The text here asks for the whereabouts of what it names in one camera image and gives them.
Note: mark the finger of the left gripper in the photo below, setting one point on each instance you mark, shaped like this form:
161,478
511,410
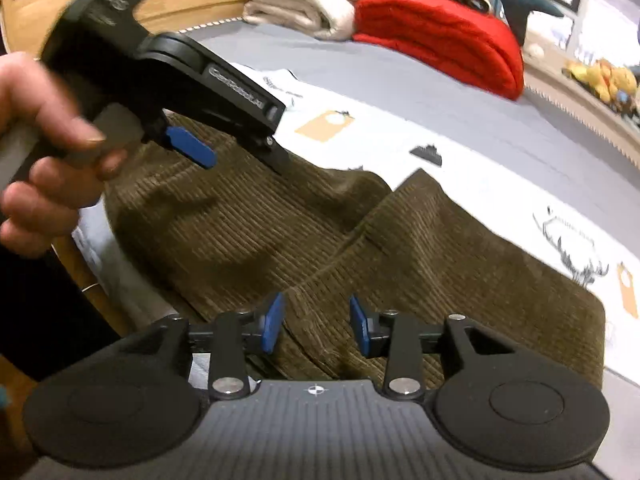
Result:
269,152
186,144

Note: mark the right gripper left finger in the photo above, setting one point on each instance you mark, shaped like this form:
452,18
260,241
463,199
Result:
145,394

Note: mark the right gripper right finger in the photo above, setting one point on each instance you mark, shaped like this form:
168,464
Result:
488,396

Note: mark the olive corduroy pants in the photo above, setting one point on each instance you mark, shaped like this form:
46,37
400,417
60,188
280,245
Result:
219,240

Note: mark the grey white printed bedsheet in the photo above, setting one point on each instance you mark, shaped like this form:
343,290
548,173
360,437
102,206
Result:
528,172

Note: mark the red folded blanket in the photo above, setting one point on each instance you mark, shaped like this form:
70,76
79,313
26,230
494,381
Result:
474,48

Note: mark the white round plush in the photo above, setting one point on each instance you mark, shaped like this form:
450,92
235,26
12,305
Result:
534,51

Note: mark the yellow bear plush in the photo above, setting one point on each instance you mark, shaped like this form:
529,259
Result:
612,85

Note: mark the wooden bed frame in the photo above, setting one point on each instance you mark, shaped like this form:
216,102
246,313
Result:
572,100

